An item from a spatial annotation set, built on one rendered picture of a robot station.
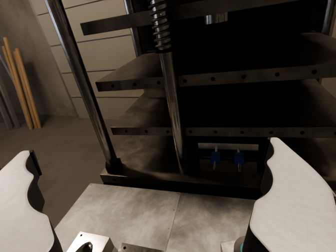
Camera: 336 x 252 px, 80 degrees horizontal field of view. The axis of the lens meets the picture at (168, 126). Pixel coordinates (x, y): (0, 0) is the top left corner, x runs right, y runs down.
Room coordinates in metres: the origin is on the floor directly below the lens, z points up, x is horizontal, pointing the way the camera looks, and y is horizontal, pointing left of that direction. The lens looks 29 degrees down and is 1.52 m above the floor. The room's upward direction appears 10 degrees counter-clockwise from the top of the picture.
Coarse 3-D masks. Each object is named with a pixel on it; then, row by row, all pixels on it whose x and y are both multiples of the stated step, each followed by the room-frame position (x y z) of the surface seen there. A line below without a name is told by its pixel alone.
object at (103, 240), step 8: (80, 232) 0.50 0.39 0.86; (80, 240) 0.47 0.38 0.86; (88, 240) 0.46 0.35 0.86; (96, 240) 0.46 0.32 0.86; (104, 240) 0.45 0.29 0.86; (72, 248) 0.44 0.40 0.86; (80, 248) 0.44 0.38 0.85; (88, 248) 0.44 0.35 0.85; (96, 248) 0.43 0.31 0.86; (104, 248) 0.43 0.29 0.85; (112, 248) 0.45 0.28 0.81
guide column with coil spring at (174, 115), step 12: (156, 0) 0.79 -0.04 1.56; (156, 24) 0.80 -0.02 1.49; (168, 24) 0.80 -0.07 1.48; (156, 36) 0.81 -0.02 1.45; (168, 60) 0.79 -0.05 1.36; (168, 72) 0.79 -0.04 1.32; (168, 84) 0.79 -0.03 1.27; (168, 96) 0.80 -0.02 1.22; (168, 108) 0.81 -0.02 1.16; (180, 108) 0.81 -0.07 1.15; (180, 120) 0.80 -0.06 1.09; (180, 132) 0.79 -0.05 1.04; (180, 144) 0.79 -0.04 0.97; (180, 156) 0.79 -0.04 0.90; (180, 168) 0.80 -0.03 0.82
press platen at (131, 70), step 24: (192, 48) 1.40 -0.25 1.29; (216, 48) 1.25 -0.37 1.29; (240, 48) 1.13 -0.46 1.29; (264, 48) 1.03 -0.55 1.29; (288, 48) 0.94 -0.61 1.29; (312, 48) 0.87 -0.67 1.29; (120, 72) 1.07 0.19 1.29; (144, 72) 0.98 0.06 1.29; (192, 72) 0.83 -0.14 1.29; (216, 72) 0.77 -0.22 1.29; (240, 72) 0.74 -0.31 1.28; (264, 72) 0.71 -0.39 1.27; (288, 72) 0.69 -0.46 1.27; (312, 72) 0.67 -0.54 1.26
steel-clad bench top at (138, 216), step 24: (96, 192) 0.76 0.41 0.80; (120, 192) 0.73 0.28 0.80; (144, 192) 0.70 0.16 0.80; (168, 192) 0.67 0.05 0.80; (72, 216) 0.63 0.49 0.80; (96, 216) 0.61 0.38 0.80; (120, 216) 0.59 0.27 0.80; (144, 216) 0.57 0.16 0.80; (168, 216) 0.55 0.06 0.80; (192, 216) 0.53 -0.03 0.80; (216, 216) 0.51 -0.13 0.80; (240, 216) 0.49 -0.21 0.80; (72, 240) 0.52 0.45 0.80; (120, 240) 0.48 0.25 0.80; (144, 240) 0.46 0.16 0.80; (168, 240) 0.45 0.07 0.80; (192, 240) 0.43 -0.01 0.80; (216, 240) 0.42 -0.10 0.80
